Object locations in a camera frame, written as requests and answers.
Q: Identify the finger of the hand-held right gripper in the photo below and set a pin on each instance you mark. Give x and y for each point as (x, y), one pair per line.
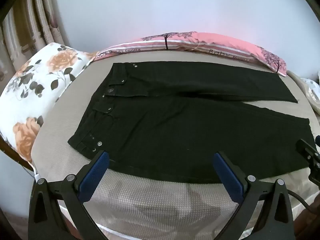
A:
(306, 150)

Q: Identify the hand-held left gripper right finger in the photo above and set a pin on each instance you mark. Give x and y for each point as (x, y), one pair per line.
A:
(227, 177)

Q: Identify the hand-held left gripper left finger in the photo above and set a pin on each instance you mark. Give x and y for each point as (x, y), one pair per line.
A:
(93, 177)

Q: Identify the black pants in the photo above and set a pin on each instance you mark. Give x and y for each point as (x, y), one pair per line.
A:
(175, 130)

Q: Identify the white crumpled cloth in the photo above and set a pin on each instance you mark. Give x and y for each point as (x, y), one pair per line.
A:
(311, 92)

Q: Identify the white floral pillow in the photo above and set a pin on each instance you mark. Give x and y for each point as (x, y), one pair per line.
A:
(37, 80)

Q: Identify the pink striped tree-print pillow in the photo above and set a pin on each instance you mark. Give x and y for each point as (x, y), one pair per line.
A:
(225, 45)

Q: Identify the beige patterned curtain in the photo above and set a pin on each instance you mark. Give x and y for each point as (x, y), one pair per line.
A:
(30, 17)

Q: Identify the dark wooden bed frame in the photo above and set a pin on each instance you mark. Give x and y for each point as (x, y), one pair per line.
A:
(15, 160)

